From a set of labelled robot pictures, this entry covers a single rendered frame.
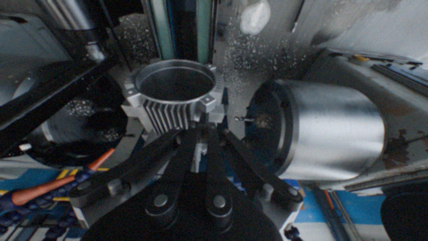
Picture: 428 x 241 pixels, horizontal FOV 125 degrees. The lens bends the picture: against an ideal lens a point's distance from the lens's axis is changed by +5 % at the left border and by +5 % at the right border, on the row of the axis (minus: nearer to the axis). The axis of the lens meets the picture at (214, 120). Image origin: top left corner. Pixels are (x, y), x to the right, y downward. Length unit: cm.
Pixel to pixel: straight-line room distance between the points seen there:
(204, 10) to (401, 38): 62
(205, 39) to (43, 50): 49
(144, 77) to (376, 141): 45
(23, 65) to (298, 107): 47
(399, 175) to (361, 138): 16
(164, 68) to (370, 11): 58
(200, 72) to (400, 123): 41
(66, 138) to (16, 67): 13
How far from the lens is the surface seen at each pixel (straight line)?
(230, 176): 36
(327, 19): 54
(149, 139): 26
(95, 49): 30
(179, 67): 33
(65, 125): 36
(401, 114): 41
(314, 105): 27
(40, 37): 65
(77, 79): 26
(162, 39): 35
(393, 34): 70
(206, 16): 32
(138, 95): 22
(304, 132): 24
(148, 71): 31
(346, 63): 51
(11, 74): 37
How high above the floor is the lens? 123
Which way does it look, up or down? 41 degrees down
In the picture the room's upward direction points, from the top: 179 degrees counter-clockwise
